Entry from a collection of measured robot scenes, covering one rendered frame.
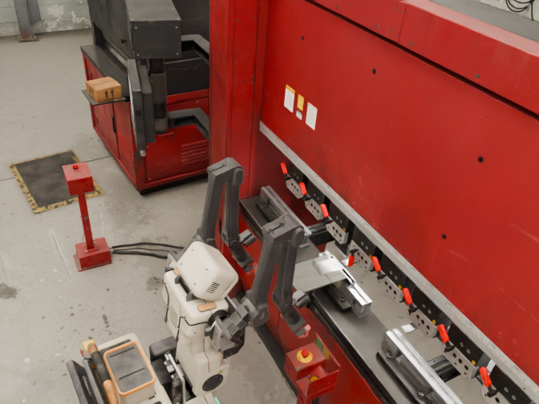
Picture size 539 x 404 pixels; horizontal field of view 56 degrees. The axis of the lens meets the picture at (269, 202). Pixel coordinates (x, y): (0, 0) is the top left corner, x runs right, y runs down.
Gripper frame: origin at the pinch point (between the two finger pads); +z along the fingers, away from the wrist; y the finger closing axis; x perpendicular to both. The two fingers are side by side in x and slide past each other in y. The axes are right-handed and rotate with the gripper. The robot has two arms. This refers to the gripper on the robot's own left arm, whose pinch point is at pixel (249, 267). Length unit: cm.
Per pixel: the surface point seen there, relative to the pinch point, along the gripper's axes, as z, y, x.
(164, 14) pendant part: -85, 93, -43
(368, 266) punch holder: -4, -44, -40
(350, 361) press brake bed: 31, -56, -10
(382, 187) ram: -39, -40, -58
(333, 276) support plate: 14.5, -25.0, -29.4
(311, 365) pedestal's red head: 23, -49, 5
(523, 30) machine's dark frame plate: -95, -67, -100
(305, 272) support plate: 9.7, -16.2, -20.0
